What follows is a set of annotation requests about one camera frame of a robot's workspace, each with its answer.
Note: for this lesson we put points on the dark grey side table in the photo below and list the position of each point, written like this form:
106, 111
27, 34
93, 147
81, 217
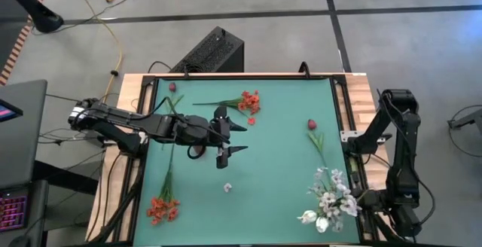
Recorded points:
26, 145

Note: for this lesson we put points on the loose white blossom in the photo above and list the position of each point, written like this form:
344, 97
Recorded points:
227, 187

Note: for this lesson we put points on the teal table mat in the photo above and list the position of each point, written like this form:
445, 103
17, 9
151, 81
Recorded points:
271, 100

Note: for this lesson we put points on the loose orange blossom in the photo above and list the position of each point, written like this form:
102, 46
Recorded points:
251, 121

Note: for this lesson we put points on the wooden table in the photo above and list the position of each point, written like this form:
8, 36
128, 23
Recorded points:
361, 92

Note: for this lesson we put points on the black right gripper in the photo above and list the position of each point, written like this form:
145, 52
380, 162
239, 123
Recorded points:
378, 200

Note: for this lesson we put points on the black computer tower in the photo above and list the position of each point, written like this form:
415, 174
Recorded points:
214, 51

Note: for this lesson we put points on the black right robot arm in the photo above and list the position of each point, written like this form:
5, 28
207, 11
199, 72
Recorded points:
403, 145

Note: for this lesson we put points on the pink backlit keyboard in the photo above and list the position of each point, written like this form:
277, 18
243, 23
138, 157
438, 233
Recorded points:
13, 213

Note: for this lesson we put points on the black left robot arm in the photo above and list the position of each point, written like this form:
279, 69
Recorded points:
113, 117

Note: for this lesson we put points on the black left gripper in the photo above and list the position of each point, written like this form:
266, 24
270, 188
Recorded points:
203, 130

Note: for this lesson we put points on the white artificial tulip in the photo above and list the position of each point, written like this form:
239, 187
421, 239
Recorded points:
308, 217
322, 224

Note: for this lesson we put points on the black stand leg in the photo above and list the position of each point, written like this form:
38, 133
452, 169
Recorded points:
45, 19

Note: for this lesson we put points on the orange flower bunch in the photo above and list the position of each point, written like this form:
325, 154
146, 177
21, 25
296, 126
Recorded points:
248, 102
162, 205

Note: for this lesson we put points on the small lit display screen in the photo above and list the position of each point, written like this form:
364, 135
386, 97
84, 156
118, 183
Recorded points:
7, 111

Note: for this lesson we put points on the black mat striped border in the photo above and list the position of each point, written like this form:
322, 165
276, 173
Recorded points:
7, 43

